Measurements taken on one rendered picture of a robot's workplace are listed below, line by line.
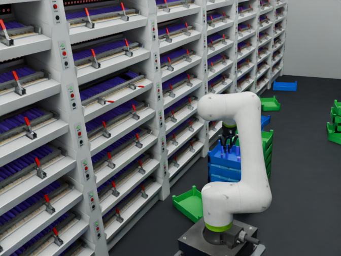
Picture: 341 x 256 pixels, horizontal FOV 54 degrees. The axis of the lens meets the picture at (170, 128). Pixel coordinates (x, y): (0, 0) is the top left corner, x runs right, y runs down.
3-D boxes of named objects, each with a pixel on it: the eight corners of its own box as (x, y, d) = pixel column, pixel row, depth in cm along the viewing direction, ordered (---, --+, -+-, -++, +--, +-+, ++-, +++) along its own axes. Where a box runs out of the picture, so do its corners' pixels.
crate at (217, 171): (260, 168, 227) (261, 158, 224) (250, 183, 211) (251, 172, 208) (219, 159, 241) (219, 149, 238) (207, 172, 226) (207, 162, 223)
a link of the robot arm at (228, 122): (242, 112, 186) (241, 98, 193) (219, 112, 187) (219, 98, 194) (239, 128, 196) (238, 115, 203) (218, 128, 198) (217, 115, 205)
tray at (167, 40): (199, 38, 254) (204, 20, 246) (157, 55, 206) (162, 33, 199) (177, 29, 260) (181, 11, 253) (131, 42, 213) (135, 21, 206)
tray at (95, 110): (151, 88, 207) (155, 74, 202) (82, 124, 160) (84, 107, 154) (126, 75, 213) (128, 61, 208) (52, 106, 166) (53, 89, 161)
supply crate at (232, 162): (261, 158, 224) (261, 147, 220) (251, 172, 208) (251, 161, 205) (219, 149, 238) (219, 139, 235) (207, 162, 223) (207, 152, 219)
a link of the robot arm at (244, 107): (276, 212, 133) (262, 86, 145) (235, 214, 135) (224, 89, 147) (270, 211, 146) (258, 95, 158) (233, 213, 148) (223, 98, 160)
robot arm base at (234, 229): (265, 240, 143) (265, 228, 141) (248, 261, 133) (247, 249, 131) (214, 220, 160) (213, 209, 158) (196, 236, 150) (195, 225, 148)
